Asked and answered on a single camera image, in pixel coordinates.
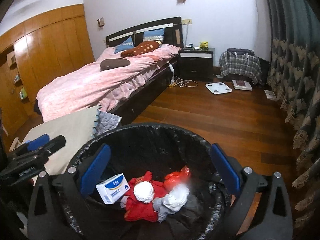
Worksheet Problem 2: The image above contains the white blue carton box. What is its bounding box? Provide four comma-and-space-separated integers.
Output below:
95, 173, 130, 205

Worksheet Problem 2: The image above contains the red fabric garment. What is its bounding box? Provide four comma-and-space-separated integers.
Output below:
124, 171, 169, 222

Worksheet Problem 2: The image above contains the white paper ball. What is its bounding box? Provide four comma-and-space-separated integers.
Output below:
133, 181, 154, 204

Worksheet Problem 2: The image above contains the red plastic bag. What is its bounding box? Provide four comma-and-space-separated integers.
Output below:
163, 166, 191, 191

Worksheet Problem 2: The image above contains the grey cloth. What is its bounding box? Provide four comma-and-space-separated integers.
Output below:
152, 197, 187, 223

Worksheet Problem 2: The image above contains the white cloth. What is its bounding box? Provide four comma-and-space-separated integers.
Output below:
162, 184, 190, 212

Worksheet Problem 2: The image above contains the black lined trash bin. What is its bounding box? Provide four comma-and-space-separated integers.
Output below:
70, 123, 231, 239

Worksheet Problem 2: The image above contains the small white wooden stool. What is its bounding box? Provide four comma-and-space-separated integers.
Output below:
9, 137, 22, 152

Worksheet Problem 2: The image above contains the grey quilted mat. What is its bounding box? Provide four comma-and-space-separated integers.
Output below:
93, 110, 121, 137

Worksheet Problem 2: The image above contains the wooden wardrobe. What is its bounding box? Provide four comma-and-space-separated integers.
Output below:
1, 4, 94, 135

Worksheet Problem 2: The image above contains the brown cushion on bed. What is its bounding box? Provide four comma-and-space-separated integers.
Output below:
100, 58, 130, 71

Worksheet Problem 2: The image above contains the bed with pink cover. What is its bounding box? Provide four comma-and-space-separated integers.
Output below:
34, 17, 183, 124

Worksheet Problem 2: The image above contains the left blue pillow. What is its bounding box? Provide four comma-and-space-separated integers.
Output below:
114, 36, 134, 54

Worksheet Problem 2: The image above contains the blue pillow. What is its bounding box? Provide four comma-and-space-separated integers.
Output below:
114, 36, 134, 54
143, 28, 165, 43

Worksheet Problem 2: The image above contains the white bathroom scale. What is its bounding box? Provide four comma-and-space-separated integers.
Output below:
205, 82, 232, 95

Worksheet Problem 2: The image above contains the dark green patterned curtain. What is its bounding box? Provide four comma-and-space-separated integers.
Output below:
267, 0, 319, 229

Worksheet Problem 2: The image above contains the brown dotted pillow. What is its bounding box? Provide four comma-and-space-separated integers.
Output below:
120, 41, 162, 58

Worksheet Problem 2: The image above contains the right blue pillow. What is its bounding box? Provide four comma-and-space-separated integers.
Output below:
143, 28, 165, 43

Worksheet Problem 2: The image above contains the black bedside cabinet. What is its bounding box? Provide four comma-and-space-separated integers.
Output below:
178, 48, 215, 82

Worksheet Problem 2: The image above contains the yellow plush toy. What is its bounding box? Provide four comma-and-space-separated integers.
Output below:
200, 41, 209, 50

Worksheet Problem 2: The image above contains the left wall lamp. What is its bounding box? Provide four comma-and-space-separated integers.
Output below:
97, 17, 105, 28

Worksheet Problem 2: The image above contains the white charger cable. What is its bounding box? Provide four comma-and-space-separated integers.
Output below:
168, 63, 198, 88

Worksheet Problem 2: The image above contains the wall power socket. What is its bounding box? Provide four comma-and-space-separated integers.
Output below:
181, 19, 192, 25

